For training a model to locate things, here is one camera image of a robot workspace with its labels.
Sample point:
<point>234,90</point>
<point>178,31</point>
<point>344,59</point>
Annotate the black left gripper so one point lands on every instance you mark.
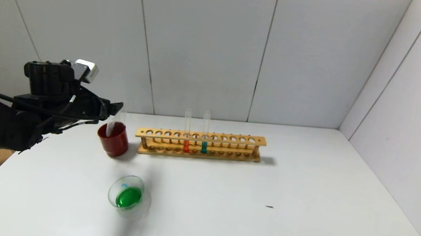
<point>104,110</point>

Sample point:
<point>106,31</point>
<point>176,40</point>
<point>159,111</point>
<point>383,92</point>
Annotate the blue pigment glass test tube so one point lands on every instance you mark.
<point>110,127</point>

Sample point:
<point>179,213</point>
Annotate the empty clear glass test tube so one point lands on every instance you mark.
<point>123,118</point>
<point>120,118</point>

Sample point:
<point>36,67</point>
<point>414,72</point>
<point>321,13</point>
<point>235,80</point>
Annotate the orange pigment glass test tube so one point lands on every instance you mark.
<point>186,146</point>

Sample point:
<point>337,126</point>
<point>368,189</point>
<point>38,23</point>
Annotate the wooden test tube rack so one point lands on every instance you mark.
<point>200,137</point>

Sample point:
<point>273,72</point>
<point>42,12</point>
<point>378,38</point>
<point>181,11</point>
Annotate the teal pigment glass test tube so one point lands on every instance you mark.
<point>204,148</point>

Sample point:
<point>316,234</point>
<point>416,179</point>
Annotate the red plastic cup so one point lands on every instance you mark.
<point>113,145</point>

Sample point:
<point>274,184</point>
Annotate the clear glass dish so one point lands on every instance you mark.
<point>129,199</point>

